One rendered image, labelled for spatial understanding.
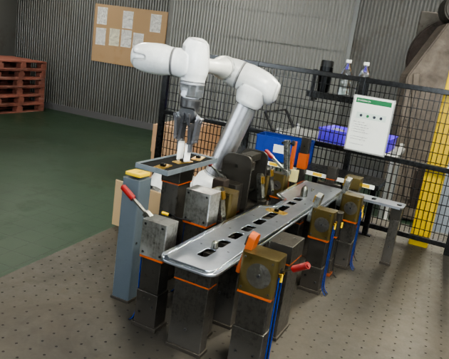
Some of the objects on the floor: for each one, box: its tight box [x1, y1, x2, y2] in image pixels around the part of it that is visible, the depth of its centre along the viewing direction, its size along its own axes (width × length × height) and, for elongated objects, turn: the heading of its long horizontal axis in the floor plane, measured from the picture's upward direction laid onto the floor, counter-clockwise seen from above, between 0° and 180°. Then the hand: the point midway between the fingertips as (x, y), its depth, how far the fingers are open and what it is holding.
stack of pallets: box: [0, 55, 47, 115], centre depth 939 cm, size 128×88×91 cm
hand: (184, 151), depth 197 cm, fingers open, 3 cm apart
